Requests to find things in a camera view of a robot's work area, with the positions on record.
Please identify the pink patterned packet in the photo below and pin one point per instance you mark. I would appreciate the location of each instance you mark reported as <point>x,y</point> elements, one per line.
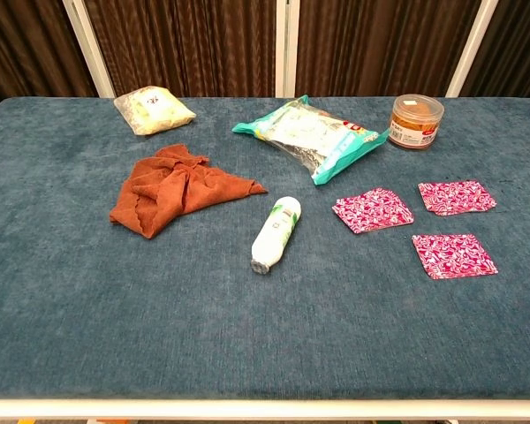
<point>457,197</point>
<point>373,211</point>
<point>452,256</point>

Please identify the white plastic bottle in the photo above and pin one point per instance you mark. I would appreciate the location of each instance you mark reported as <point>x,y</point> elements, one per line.
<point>274,234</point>

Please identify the orange crumpled towel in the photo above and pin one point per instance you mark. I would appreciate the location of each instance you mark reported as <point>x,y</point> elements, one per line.
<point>181,190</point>

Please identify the teal snack bag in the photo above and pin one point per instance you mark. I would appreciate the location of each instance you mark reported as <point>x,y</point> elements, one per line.
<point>309,137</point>

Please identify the blue velvet table cover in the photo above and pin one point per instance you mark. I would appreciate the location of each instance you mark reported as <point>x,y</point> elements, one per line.
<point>265,331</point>

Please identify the clear bag of pale food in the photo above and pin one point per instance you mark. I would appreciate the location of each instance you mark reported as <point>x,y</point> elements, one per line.
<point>152,110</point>

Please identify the clear jar with orange snacks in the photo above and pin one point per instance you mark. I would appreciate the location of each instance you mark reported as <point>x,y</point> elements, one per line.
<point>415,128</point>

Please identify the brown pleated curtain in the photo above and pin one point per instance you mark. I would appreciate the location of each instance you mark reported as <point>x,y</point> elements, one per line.
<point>185,44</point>
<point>380,44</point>
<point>26,44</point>
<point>517,48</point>

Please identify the white screen post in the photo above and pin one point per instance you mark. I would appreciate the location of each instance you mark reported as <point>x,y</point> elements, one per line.
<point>88,48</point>
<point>472,48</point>
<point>287,48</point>

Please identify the white table frame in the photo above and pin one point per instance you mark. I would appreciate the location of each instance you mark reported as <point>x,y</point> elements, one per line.
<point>265,408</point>

